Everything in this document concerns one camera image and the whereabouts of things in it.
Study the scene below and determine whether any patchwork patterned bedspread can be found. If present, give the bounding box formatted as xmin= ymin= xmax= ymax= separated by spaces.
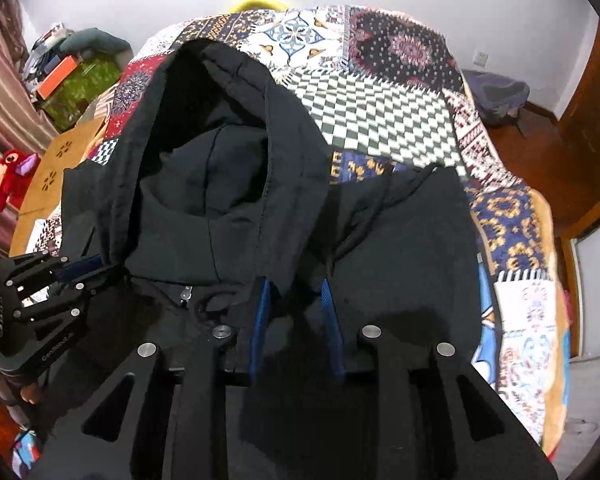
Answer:
xmin=76 ymin=6 xmax=569 ymax=454

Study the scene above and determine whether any pile of clothes and papers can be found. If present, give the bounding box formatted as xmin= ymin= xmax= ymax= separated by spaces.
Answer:
xmin=20 ymin=23 xmax=74 ymax=93

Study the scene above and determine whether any orange box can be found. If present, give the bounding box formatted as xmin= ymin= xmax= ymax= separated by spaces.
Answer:
xmin=36 ymin=55 xmax=80 ymax=100

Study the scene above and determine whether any bamboo lap desk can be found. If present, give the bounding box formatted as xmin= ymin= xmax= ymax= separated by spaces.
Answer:
xmin=9 ymin=118 xmax=105 ymax=257

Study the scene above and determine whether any red striped curtain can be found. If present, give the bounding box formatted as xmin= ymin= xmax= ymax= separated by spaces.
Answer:
xmin=0 ymin=0 xmax=59 ymax=256

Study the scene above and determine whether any green patterned storage box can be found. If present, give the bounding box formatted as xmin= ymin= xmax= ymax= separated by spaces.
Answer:
xmin=38 ymin=54 xmax=121 ymax=131

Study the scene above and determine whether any grey green pillow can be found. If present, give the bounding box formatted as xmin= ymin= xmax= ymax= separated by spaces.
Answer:
xmin=59 ymin=27 xmax=131 ymax=56

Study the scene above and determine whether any red plush toy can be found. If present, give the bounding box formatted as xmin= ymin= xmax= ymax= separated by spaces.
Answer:
xmin=0 ymin=150 xmax=41 ymax=212

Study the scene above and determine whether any white wall socket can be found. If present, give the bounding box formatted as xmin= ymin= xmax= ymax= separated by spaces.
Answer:
xmin=472 ymin=51 xmax=489 ymax=67

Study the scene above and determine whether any brown wooden door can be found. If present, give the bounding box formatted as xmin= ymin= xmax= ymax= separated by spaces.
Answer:
xmin=553 ymin=24 xmax=600 ymax=228

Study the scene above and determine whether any black zip hoodie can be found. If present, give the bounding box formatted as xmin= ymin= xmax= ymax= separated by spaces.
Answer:
xmin=44 ymin=38 xmax=484 ymax=480

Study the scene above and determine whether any yellow curved bed headboard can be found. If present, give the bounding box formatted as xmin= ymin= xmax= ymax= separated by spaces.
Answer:
xmin=230 ymin=0 xmax=289 ymax=13

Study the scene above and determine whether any person's left hand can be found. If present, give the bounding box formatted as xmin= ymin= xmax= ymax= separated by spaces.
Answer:
xmin=0 ymin=376 xmax=43 ymax=405

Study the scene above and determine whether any grey backpack on floor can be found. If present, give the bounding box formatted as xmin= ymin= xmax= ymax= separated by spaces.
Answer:
xmin=463 ymin=70 xmax=530 ymax=127

